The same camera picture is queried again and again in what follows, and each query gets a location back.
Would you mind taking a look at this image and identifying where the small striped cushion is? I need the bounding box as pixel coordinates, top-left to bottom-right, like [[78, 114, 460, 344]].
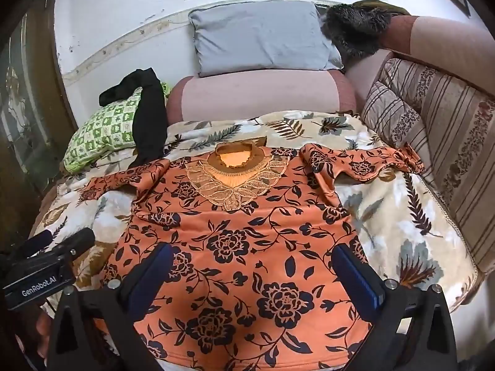
[[360, 81, 436, 186]]

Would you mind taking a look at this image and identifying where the black garment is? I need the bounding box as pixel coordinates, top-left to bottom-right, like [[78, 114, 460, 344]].
[[99, 68, 169, 168]]

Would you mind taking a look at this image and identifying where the grey pillow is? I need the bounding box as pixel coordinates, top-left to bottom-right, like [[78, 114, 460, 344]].
[[188, 0, 344, 78]]

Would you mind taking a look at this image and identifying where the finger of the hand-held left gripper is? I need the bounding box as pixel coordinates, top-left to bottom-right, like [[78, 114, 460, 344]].
[[15, 229, 53, 258], [57, 227, 96, 256]]

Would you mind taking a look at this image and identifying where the green patterned pillow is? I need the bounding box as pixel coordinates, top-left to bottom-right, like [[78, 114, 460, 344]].
[[62, 82, 173, 174]]

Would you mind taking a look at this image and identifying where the dark furry cloth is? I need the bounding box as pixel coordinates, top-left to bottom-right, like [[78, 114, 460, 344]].
[[323, 4, 393, 59]]

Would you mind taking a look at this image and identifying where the large striped cushion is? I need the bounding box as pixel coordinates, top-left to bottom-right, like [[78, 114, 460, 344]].
[[377, 57, 495, 277]]

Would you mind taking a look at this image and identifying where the person's left hand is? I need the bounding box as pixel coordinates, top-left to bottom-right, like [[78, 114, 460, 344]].
[[36, 309, 53, 360]]

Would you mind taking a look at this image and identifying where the leaf print blanket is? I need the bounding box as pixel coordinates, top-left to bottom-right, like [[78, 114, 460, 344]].
[[29, 110, 478, 371]]

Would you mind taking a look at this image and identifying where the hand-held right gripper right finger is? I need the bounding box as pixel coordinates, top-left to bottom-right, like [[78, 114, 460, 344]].
[[333, 244, 459, 371]]

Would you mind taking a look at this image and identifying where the wooden glass door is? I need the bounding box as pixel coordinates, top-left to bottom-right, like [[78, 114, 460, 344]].
[[0, 0, 80, 248]]

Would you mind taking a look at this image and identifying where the pink bolster pillow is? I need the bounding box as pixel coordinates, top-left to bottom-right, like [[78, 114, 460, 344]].
[[166, 15, 495, 125]]

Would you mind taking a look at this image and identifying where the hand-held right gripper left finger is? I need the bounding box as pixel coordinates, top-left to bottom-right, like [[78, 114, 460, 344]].
[[46, 243, 174, 371]]

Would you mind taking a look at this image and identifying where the olive cloth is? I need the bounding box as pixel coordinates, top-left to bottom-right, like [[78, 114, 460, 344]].
[[353, 0, 411, 17]]

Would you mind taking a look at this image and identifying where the orange floral shirt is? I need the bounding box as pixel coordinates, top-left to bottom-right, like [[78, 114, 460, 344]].
[[87, 142, 426, 371]]

